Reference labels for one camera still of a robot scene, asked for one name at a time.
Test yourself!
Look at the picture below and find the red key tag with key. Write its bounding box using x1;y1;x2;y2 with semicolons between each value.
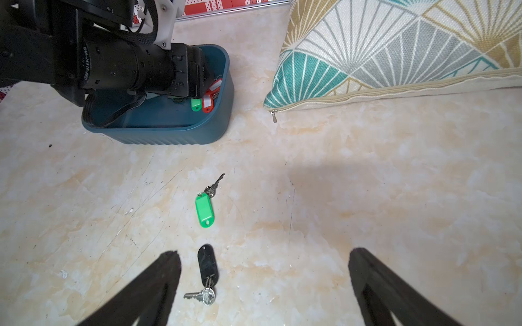
202;78;222;114

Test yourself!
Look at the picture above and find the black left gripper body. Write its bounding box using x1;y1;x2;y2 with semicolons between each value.
80;27;208;99

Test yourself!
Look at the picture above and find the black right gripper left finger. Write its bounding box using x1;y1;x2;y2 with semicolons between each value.
80;251;182;325

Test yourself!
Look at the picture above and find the green key tag with key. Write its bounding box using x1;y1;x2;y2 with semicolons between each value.
194;173;226;228

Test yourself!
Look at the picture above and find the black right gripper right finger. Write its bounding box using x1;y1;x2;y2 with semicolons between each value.
348;248;460;325

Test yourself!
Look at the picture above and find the teal plastic storage box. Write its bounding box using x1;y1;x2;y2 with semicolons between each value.
82;44;235;145

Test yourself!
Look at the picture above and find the fan pattern cushion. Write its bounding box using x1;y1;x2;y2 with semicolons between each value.
264;0;521;115

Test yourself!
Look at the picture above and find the black key tag with key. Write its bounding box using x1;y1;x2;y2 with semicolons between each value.
184;244;220;306

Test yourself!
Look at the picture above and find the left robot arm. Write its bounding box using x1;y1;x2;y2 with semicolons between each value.
1;1;214;106

